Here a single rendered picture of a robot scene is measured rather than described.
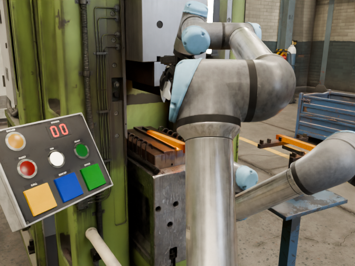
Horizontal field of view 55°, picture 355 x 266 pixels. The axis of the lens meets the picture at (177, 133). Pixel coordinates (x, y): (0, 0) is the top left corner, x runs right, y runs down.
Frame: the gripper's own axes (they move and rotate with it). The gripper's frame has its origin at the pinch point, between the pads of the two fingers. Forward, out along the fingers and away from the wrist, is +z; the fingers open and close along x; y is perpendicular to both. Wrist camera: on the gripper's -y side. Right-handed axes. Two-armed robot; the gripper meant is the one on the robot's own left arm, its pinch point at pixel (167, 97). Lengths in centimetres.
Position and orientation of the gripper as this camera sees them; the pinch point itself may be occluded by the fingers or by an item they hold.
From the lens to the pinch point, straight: 125.1
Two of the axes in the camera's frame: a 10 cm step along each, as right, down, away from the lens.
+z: -2.5, 7.5, 6.1
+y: 4.6, 6.4, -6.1
